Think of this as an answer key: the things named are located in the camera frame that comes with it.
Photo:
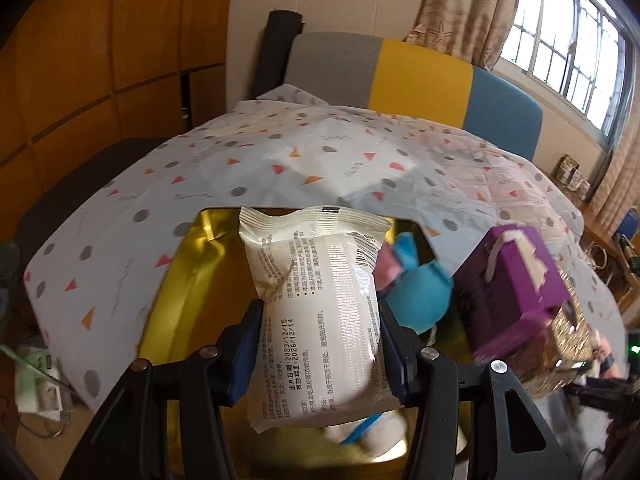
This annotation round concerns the patterned packets on desk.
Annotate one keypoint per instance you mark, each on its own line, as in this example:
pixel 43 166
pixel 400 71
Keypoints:
pixel 572 175

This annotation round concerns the grey yellow blue padded headboard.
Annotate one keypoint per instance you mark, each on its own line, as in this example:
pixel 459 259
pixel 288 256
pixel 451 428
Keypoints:
pixel 400 75

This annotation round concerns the gold glitter box lid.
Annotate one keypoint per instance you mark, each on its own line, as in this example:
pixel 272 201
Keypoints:
pixel 565 340

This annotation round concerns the beige patterned curtain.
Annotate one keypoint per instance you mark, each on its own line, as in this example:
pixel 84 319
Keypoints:
pixel 465 5

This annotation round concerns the window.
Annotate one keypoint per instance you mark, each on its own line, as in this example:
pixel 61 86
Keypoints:
pixel 565 35

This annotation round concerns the blue and white packet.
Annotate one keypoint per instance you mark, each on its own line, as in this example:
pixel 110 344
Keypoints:
pixel 370 430

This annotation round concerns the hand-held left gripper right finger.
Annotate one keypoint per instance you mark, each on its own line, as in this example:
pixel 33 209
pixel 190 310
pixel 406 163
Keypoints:
pixel 394 370

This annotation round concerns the white power strip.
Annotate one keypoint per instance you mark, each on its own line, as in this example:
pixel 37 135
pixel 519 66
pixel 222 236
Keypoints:
pixel 42 380

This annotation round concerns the purple box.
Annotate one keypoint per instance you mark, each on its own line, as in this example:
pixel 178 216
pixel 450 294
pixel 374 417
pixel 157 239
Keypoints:
pixel 510 285

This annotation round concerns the dark bed base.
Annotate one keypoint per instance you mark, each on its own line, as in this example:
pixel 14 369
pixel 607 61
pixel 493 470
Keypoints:
pixel 75 185

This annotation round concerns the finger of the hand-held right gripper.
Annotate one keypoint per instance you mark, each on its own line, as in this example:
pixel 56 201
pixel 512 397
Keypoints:
pixel 595 392

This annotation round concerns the black rolled mat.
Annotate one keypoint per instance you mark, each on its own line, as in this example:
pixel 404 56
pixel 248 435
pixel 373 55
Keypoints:
pixel 277 50

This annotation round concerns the blue plush toy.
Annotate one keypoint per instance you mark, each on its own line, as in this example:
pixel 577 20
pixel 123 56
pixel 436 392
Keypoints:
pixel 417 290

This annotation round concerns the wooden desk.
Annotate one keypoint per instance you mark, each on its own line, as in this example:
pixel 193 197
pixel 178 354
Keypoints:
pixel 607 255

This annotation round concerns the orange wooden wardrobe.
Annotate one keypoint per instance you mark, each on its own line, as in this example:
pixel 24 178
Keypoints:
pixel 100 60

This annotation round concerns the geometric print bedsheet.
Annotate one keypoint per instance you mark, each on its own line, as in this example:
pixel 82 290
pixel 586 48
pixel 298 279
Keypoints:
pixel 280 160

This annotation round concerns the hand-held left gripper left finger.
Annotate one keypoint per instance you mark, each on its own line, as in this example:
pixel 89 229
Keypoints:
pixel 242 360

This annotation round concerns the white plastic packet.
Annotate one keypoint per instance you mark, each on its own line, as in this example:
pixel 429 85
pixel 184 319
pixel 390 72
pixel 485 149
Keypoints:
pixel 310 310

